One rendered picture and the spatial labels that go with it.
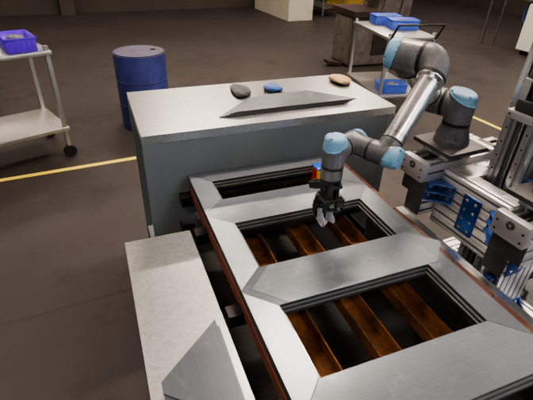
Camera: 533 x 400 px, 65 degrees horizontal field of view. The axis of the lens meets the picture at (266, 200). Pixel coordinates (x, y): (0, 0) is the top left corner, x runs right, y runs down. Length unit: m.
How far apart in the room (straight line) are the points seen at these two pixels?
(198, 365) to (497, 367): 0.80
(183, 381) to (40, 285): 1.76
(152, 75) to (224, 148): 2.51
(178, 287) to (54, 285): 1.41
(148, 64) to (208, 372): 3.50
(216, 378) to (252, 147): 1.15
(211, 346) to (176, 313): 0.21
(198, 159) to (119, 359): 1.07
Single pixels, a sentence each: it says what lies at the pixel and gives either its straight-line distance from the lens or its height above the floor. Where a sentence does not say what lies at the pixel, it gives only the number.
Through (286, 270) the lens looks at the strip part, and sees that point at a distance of 1.43.
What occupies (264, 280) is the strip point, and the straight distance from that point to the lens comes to 1.39.
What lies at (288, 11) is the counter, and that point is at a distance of 10.75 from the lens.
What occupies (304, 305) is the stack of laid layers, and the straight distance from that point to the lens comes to 1.35.
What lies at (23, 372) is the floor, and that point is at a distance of 2.45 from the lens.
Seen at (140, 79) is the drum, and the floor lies 0.55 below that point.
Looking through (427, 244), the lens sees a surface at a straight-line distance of 1.67.
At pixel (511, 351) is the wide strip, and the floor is 0.85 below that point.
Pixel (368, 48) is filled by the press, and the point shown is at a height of 0.28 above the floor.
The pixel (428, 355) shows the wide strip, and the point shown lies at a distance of 1.29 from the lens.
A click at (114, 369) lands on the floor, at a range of 2.30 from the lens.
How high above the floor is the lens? 1.81
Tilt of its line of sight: 33 degrees down
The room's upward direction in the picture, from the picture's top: 2 degrees clockwise
